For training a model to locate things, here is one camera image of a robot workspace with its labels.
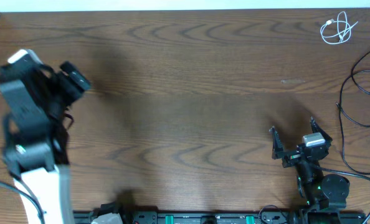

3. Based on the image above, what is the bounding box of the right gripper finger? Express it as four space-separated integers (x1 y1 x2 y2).
269 126 284 159
310 117 333 142

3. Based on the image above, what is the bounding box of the black usb cable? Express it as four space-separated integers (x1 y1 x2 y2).
335 69 370 175

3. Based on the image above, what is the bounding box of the white usb cable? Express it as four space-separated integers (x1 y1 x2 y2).
320 11 359 45

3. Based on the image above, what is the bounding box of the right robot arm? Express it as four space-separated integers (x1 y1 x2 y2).
269 118 349 223

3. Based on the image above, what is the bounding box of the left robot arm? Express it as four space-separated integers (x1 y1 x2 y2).
0 49 125 223

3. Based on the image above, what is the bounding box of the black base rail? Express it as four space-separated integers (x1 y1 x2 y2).
74 210 365 224

